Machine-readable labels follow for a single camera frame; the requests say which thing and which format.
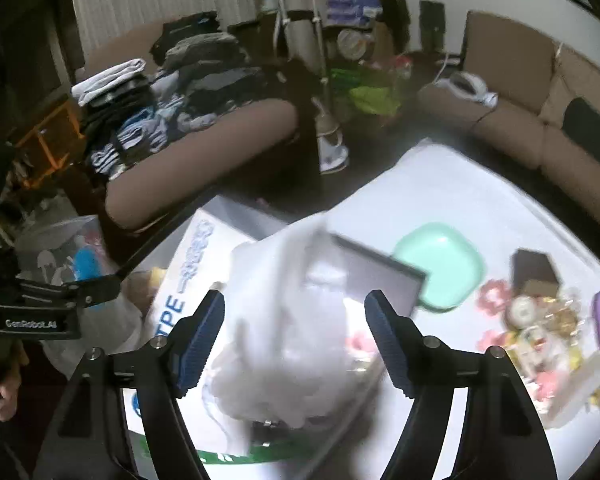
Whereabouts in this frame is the person's bare left hand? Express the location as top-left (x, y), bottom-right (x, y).
top-left (0, 340), bottom-right (30, 422)

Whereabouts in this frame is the mint green plastic tray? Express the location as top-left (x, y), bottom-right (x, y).
top-left (391, 222), bottom-right (486, 312)

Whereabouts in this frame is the brown cardboard box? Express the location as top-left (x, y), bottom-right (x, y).
top-left (512, 249), bottom-right (560, 298)

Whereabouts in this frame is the white plastic bag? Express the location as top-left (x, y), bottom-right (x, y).
top-left (204, 214), bottom-right (381, 455)

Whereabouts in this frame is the yellow green bag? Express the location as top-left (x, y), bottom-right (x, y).
top-left (349, 86), bottom-right (401, 116)

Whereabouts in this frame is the brown sofa right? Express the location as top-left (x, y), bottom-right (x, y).
top-left (418, 11), bottom-right (600, 224)

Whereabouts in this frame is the pink flower cookie cutter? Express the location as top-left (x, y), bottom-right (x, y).
top-left (477, 280), bottom-right (512, 316)

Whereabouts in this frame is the black cushion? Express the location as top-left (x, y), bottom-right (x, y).
top-left (562, 98), bottom-right (600, 163)

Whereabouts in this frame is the pile of folded clothes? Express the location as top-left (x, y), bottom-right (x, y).
top-left (71, 11), bottom-right (274, 182)

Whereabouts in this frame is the white TPE gloves box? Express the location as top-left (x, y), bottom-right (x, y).
top-left (144, 211), bottom-right (322, 479)

